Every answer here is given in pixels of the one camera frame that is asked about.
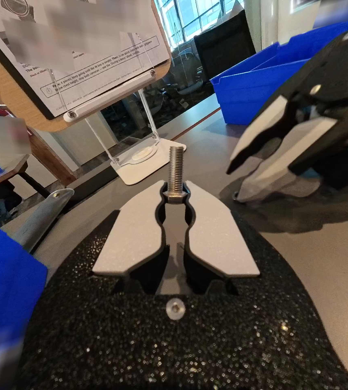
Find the printed instruction sheet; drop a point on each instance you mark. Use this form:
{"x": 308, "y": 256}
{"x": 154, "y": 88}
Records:
{"x": 100, "y": 80}

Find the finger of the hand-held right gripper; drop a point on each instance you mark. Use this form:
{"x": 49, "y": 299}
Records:
{"x": 268, "y": 122}
{"x": 289, "y": 146}

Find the black office chair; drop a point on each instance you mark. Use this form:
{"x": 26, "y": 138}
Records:
{"x": 222, "y": 45}

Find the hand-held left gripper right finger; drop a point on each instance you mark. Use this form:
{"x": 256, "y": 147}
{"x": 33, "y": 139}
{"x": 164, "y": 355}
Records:
{"x": 219, "y": 240}

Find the instruction sheet on wooden stand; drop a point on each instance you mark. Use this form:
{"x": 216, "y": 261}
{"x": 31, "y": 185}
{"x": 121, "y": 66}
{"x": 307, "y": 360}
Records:
{"x": 137, "y": 175}

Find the wood-edged desk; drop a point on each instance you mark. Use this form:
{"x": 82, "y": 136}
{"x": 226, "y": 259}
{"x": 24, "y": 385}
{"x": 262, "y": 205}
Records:
{"x": 18, "y": 166}

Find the wooden support post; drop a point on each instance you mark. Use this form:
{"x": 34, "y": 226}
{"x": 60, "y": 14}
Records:
{"x": 55, "y": 158}

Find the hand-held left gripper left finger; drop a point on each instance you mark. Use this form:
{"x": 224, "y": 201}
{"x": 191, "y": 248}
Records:
{"x": 131, "y": 240}

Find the steel hex bolt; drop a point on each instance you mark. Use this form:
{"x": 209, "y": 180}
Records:
{"x": 176, "y": 170}

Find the paned window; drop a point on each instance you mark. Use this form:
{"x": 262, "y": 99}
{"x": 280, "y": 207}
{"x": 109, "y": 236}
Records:
{"x": 192, "y": 18}

